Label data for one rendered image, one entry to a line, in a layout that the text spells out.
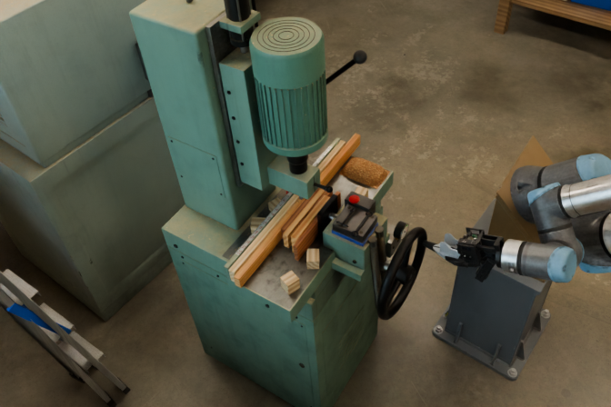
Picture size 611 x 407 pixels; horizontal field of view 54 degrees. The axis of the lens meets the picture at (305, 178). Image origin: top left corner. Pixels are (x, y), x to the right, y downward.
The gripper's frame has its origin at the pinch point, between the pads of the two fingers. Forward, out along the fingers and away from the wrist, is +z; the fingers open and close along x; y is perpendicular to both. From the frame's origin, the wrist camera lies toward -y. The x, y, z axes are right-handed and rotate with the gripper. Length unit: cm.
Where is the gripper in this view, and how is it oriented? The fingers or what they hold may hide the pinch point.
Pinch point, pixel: (437, 249)
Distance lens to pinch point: 180.5
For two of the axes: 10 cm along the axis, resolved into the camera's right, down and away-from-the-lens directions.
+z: -7.8, -0.8, 6.2
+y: -3.3, -7.9, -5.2
